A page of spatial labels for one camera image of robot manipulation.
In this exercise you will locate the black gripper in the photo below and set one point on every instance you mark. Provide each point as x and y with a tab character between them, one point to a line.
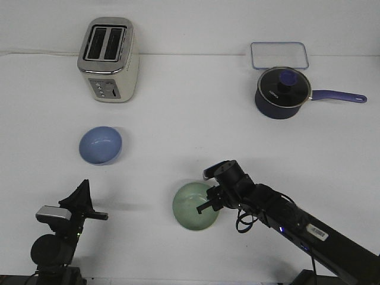
80	197
232	182

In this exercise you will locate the green bowl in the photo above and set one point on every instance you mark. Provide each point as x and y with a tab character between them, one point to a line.
185	204

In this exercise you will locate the blue bowl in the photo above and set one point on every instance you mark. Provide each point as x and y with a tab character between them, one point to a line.
101	145

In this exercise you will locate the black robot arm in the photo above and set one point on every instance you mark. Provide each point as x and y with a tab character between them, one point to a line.
53	253
350	262

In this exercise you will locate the dark blue saucepan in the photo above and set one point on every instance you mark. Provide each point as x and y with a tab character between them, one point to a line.
278	112

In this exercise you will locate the glass pot lid blue knob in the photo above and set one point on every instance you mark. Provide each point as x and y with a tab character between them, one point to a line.
284	87

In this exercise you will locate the silver two-slot toaster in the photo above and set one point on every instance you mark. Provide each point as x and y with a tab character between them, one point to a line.
109	59

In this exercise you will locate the clear blue-rimmed container lid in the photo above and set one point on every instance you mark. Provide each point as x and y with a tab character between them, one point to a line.
265	55

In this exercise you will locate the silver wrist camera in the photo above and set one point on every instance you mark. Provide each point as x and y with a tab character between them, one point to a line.
47	214
209	172

